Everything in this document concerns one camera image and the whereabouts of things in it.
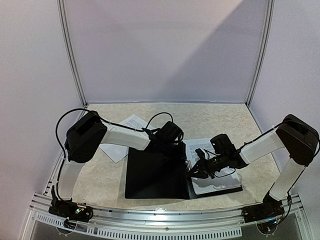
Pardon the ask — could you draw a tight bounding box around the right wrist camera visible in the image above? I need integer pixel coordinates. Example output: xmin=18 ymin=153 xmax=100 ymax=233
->
xmin=195 ymin=148 xmax=206 ymax=161

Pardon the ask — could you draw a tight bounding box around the right aluminium frame post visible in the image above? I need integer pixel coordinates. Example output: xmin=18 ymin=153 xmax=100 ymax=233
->
xmin=245 ymin=0 xmax=275 ymax=109

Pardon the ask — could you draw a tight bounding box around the perforated white cable tray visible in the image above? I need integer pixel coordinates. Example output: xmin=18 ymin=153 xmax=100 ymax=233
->
xmin=30 ymin=213 xmax=244 ymax=240

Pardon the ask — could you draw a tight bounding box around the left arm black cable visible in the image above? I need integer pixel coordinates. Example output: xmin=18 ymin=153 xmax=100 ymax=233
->
xmin=55 ymin=107 xmax=175 ymax=196

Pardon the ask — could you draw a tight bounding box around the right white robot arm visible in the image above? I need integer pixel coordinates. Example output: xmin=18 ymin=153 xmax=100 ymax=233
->
xmin=187 ymin=114 xmax=320 ymax=218

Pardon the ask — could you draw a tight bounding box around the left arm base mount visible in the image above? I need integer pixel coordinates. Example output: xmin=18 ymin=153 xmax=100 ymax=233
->
xmin=48 ymin=188 xmax=94 ymax=223

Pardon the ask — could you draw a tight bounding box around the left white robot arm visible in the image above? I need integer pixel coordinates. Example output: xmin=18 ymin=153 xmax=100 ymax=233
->
xmin=54 ymin=110 xmax=186 ymax=217

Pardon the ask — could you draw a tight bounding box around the printed paper stack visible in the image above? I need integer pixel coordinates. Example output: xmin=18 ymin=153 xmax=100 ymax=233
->
xmin=99 ymin=114 xmax=150 ymax=163

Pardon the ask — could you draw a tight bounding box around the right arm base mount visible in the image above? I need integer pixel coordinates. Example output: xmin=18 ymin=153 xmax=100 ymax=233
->
xmin=241 ymin=191 xmax=292 ymax=225

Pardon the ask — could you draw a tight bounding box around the black file folder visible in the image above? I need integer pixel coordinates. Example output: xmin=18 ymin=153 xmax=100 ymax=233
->
xmin=124 ymin=148 xmax=243 ymax=200

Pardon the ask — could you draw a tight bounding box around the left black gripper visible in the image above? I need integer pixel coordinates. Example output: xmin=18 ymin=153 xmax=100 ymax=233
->
xmin=160 ymin=142 xmax=186 ymax=163

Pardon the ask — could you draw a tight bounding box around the curved aluminium rail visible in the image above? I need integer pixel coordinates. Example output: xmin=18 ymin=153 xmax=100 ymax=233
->
xmin=29 ymin=192 xmax=305 ymax=228

